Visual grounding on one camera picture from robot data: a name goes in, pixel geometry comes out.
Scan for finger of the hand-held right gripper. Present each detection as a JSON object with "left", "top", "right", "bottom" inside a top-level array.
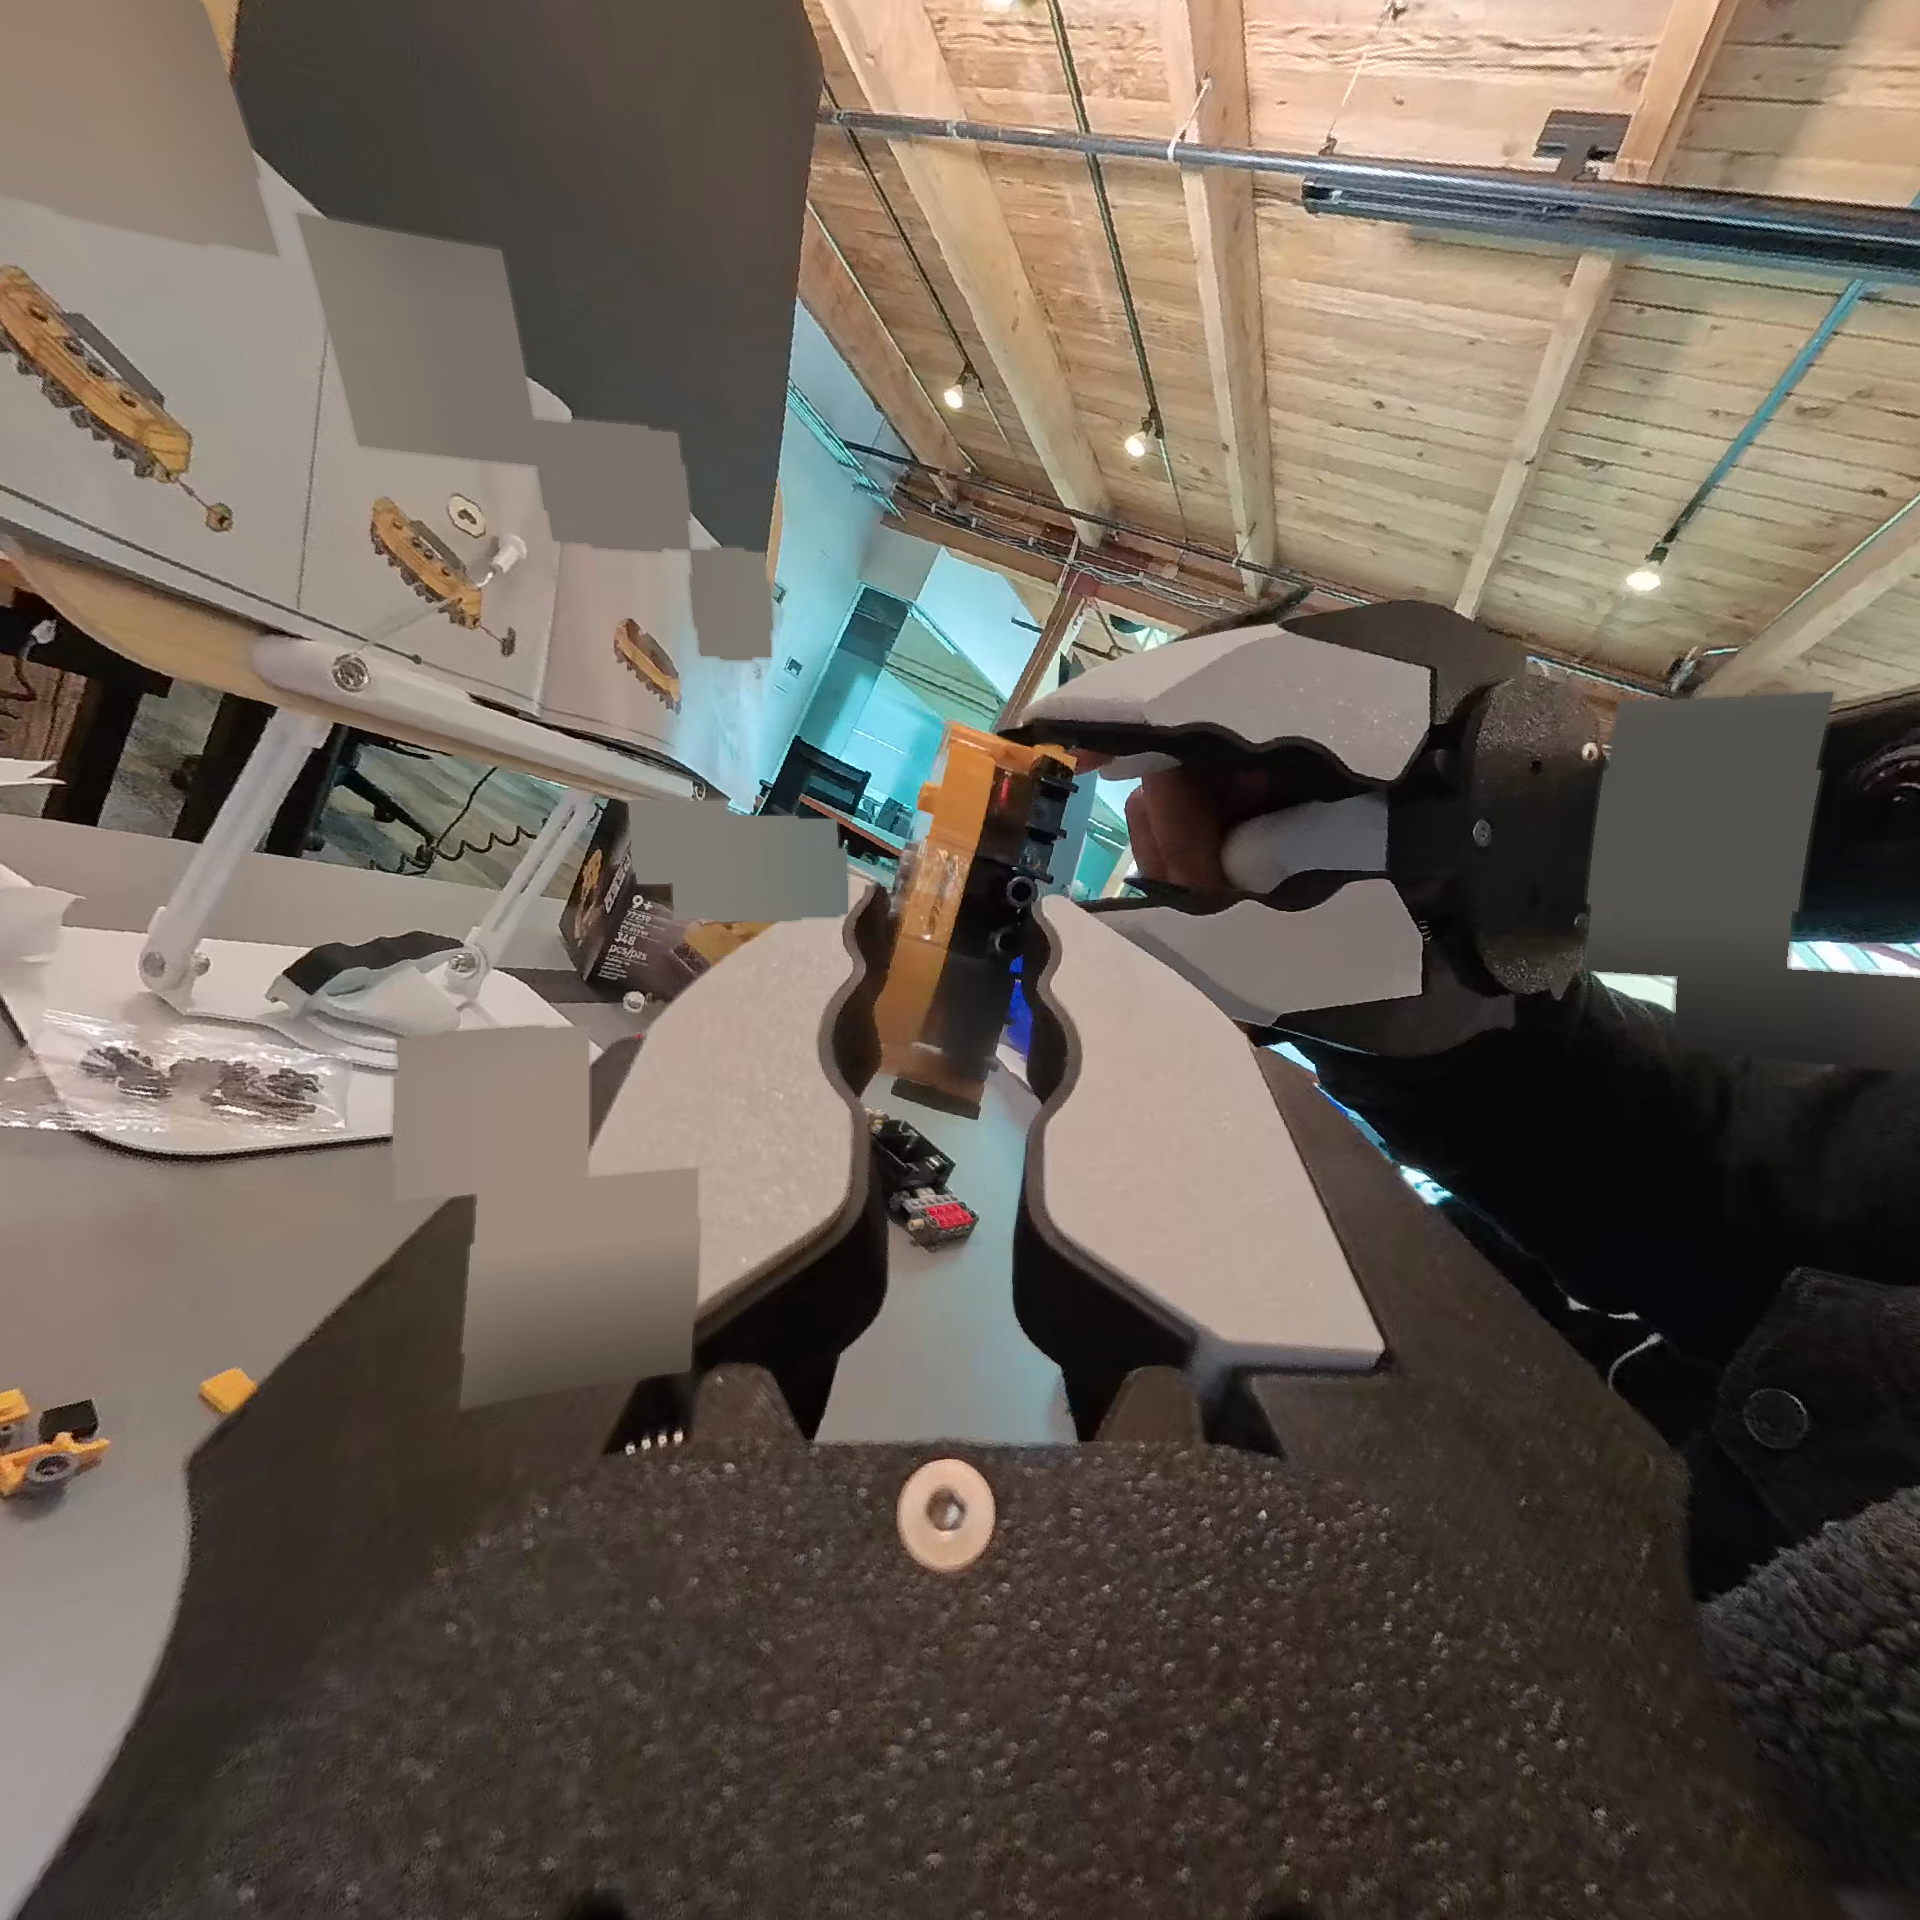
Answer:
[
  {"left": 995, "top": 619, "right": 1441, "bottom": 783},
  {"left": 1101, "top": 873, "right": 1433, "bottom": 1037}
]

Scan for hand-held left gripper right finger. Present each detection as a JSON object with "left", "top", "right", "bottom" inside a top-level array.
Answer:
[{"left": 1014, "top": 893, "right": 1392, "bottom": 1445}]

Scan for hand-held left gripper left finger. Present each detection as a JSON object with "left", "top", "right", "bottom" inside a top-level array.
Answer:
[{"left": 590, "top": 884, "right": 894, "bottom": 1425}]

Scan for orange and black lego assembly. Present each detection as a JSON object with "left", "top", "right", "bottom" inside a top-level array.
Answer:
[{"left": 872, "top": 721, "right": 1086, "bottom": 1124}]

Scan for person's right forearm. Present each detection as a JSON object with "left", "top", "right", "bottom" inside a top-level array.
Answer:
[{"left": 1275, "top": 959, "right": 1920, "bottom": 1443}]

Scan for black and red lego assembly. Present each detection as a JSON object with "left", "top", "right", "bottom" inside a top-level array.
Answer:
[{"left": 865, "top": 1106, "right": 981, "bottom": 1251}]

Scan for black lego box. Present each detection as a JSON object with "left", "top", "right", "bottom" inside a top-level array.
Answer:
[{"left": 558, "top": 831, "right": 782, "bottom": 1003}]

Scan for scattered loose lego pieces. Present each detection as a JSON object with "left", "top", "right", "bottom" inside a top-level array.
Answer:
[{"left": 0, "top": 1365, "right": 261, "bottom": 1503}]

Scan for lego instruction booklet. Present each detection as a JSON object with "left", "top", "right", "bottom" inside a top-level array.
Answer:
[{"left": 0, "top": 195, "right": 782, "bottom": 758}]

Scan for person's right hand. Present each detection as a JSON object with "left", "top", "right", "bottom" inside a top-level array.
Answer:
[{"left": 1121, "top": 767, "right": 1254, "bottom": 899}]

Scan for metal ceiling pipe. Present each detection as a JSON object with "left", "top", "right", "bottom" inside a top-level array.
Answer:
[{"left": 823, "top": 106, "right": 1920, "bottom": 289}]

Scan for white book stand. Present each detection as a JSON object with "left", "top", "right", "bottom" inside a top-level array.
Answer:
[{"left": 0, "top": 532, "right": 712, "bottom": 1161}]

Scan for white paper bag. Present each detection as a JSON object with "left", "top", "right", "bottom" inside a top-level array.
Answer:
[{"left": 0, "top": 757, "right": 83, "bottom": 963}]

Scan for dark fleece jacket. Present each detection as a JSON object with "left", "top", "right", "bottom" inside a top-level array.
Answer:
[{"left": 1670, "top": 1267, "right": 1920, "bottom": 1863}]

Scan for bag of black chain links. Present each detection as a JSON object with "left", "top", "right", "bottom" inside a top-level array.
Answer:
[{"left": 0, "top": 1002, "right": 360, "bottom": 1135}]

